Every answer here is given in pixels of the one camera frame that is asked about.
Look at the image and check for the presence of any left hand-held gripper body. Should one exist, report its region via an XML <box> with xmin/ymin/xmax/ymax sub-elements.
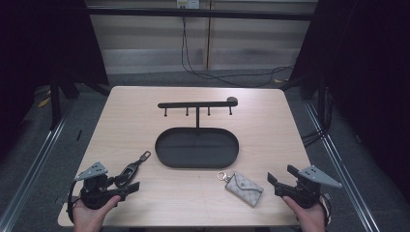
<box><xmin>74</xmin><ymin>161</ymin><xmax>128</xmax><ymax>211</ymax></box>

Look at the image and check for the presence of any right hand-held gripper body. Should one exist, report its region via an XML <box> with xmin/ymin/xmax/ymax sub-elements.
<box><xmin>275</xmin><ymin>164</ymin><xmax>343</xmax><ymax>209</ymax></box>

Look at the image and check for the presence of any black car key fob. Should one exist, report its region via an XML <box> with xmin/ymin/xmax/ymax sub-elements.
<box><xmin>114</xmin><ymin>150</ymin><xmax>152</xmax><ymax>189</ymax></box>

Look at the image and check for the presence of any grey patterned key pouch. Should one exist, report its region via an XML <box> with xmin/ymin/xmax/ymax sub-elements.
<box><xmin>216</xmin><ymin>170</ymin><xmax>265</xmax><ymax>208</ymax></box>

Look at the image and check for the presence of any person's left hand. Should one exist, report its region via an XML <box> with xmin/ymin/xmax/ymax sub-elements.
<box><xmin>72</xmin><ymin>194</ymin><xmax>123</xmax><ymax>232</ymax></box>

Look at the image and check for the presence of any person's right hand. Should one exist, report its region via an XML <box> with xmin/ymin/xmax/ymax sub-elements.
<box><xmin>282</xmin><ymin>195</ymin><xmax>327</xmax><ymax>232</ymax></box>

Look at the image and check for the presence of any black metal stand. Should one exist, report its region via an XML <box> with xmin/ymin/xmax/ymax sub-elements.
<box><xmin>279</xmin><ymin>72</ymin><xmax>327</xmax><ymax>128</ymax></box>
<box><xmin>47</xmin><ymin>75</ymin><xmax>112</xmax><ymax>131</ymax></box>

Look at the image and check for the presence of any yellow tape strip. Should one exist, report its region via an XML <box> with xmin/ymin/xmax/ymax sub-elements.
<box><xmin>37</xmin><ymin>96</ymin><xmax>52</xmax><ymax>109</ymax></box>

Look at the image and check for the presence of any dark curtain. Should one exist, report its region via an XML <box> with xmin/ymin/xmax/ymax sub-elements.
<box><xmin>0</xmin><ymin>0</ymin><xmax>110</xmax><ymax>162</ymax></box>
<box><xmin>288</xmin><ymin>0</ymin><xmax>410</xmax><ymax>194</ymax></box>

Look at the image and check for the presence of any black horizontal metal bar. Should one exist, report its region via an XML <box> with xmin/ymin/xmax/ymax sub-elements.
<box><xmin>86</xmin><ymin>7</ymin><xmax>316</xmax><ymax>22</ymax></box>

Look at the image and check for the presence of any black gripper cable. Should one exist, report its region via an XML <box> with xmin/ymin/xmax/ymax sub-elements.
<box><xmin>318</xmin><ymin>192</ymin><xmax>333</xmax><ymax>227</ymax></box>
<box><xmin>66</xmin><ymin>179</ymin><xmax>82</xmax><ymax>224</ymax></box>

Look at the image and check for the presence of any aluminium floor rail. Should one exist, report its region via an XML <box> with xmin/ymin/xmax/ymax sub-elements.
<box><xmin>0</xmin><ymin>104</ymin><xmax>75</xmax><ymax>232</ymax></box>
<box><xmin>304</xmin><ymin>100</ymin><xmax>382</xmax><ymax>232</ymax></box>

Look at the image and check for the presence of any bundle of black floor cables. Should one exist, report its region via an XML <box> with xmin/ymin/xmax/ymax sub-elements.
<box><xmin>301</xmin><ymin>86</ymin><xmax>334</xmax><ymax>148</ymax></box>

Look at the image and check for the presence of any black hanging power cable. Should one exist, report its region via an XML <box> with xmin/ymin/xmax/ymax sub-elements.
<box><xmin>180</xmin><ymin>15</ymin><xmax>295</xmax><ymax>89</ymax></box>

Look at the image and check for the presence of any white wall socket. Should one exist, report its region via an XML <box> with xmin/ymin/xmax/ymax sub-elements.
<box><xmin>176</xmin><ymin>0</ymin><xmax>201</xmax><ymax>10</ymax></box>

